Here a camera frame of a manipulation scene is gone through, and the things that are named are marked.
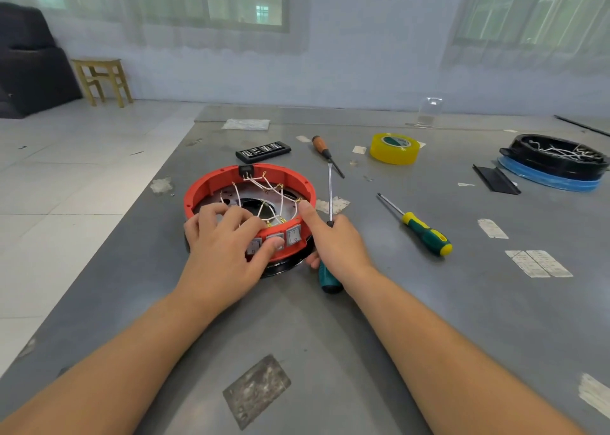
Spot orange handle screwdriver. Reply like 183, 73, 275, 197
311, 135, 346, 180

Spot black flat plate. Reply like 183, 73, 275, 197
473, 164, 522, 196

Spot sheer white curtain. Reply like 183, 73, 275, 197
443, 0, 610, 74
0, 0, 311, 55

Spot teal handle screwdriver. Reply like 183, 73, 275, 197
317, 160, 345, 295

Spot thin black rod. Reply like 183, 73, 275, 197
555, 114, 610, 138

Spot red round appliance base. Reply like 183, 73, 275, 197
183, 162, 318, 277

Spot small wooden stool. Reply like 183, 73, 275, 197
71, 58, 135, 108

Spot black remote control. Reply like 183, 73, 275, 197
235, 141, 293, 164

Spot person's right hand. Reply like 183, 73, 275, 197
297, 211, 381, 298

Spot black armchair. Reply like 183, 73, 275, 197
0, 1, 83, 119

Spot green yellow handle screwdriver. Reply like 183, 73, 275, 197
376, 192, 455, 258

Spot person's left hand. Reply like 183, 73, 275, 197
174, 204, 287, 317

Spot yellow tape roll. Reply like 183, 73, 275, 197
370, 131, 423, 167

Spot black round appliance part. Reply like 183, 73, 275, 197
499, 133, 609, 182

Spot white paper sheet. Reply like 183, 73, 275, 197
222, 117, 272, 132

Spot person's left forearm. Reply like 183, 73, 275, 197
0, 291, 234, 435

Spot blue ring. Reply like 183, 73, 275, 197
498, 156, 604, 194

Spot person's right forearm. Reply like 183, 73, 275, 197
348, 268, 583, 435

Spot crumpled white tape piece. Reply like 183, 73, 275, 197
315, 196, 351, 216

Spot wide white tape strips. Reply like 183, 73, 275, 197
505, 249, 575, 279

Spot narrow white tape strip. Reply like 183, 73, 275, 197
477, 218, 510, 239

